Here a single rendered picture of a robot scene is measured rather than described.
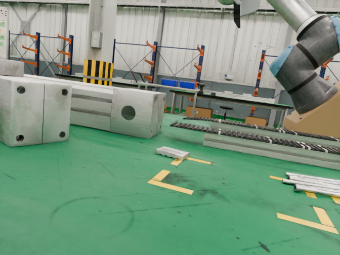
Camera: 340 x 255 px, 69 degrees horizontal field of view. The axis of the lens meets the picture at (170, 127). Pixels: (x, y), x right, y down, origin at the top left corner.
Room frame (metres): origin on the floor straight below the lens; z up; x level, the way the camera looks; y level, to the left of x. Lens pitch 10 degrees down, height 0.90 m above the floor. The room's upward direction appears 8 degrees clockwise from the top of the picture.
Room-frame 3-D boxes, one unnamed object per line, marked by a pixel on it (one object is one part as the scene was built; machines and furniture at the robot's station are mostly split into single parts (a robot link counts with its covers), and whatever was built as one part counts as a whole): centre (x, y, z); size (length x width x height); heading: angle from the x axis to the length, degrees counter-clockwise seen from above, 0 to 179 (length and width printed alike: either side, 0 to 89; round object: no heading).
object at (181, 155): (0.40, -0.01, 0.78); 0.05 x 0.03 x 0.01; 66
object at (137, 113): (0.57, 0.07, 0.83); 0.12 x 0.09 x 0.10; 168
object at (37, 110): (0.41, 0.23, 0.83); 0.11 x 0.10 x 0.10; 144
